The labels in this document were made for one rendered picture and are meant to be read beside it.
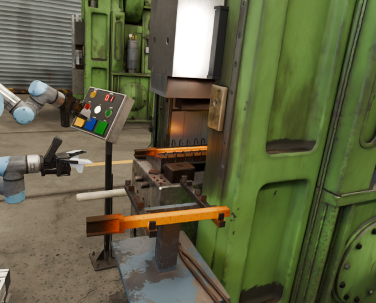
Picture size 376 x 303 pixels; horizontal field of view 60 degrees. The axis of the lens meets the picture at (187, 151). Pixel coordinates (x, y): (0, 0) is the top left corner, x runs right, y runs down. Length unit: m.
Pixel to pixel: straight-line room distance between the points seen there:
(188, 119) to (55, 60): 7.73
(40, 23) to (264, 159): 8.41
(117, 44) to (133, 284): 5.42
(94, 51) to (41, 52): 3.16
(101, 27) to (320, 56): 5.25
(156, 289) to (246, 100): 0.69
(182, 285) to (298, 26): 0.99
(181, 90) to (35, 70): 8.01
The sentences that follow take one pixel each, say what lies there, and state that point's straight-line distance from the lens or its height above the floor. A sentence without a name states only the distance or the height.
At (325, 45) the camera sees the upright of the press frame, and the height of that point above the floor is 1.54.
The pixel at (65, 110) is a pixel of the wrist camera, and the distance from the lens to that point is 1.73.
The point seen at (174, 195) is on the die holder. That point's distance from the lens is 1.42.
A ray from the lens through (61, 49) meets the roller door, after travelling 9.34.
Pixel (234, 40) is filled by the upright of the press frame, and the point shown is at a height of 1.53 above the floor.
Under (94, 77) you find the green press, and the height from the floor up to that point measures 0.81.
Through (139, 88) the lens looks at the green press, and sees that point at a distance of 6.36.
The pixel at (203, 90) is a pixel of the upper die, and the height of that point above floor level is 1.31.
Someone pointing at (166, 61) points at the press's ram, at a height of 1.42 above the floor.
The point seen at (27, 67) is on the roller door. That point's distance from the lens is 9.30.
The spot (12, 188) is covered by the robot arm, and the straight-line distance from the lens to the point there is 1.45.
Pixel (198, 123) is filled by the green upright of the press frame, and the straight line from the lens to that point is 1.83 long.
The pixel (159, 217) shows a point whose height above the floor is 1.04.
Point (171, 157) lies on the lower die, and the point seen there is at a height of 0.99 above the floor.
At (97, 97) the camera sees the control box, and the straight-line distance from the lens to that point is 2.05.
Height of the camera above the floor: 1.48
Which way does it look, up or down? 18 degrees down
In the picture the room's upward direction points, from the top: 6 degrees clockwise
